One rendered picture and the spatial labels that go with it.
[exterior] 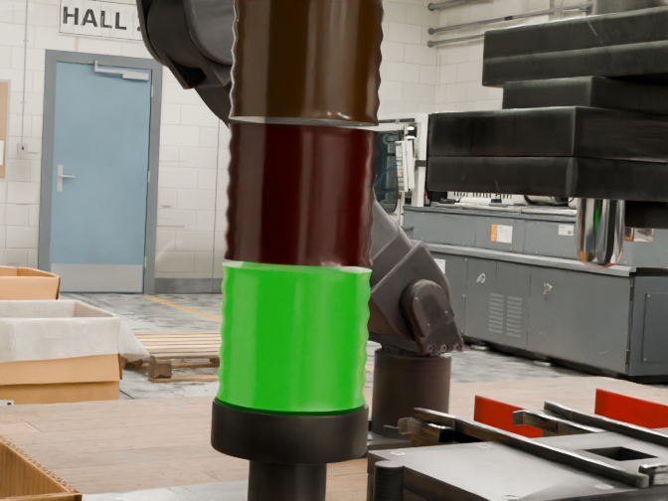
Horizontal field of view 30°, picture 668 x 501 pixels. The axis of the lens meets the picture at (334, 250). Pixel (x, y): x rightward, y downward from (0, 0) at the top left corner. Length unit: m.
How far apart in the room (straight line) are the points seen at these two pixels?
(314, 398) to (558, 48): 0.30
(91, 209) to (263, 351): 11.40
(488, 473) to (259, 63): 0.29
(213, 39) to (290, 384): 0.58
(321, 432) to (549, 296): 7.78
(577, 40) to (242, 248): 0.28
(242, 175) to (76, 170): 11.34
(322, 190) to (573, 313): 7.60
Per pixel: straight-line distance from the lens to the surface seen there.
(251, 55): 0.30
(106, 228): 11.74
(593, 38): 0.55
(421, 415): 0.66
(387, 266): 0.95
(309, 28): 0.30
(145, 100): 11.85
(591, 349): 7.75
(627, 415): 0.96
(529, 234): 8.27
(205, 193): 12.06
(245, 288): 0.30
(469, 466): 0.56
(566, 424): 0.68
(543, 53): 0.57
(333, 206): 0.30
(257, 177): 0.30
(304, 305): 0.30
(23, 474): 0.61
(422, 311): 0.95
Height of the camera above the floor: 1.11
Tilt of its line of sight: 3 degrees down
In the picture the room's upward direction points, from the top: 3 degrees clockwise
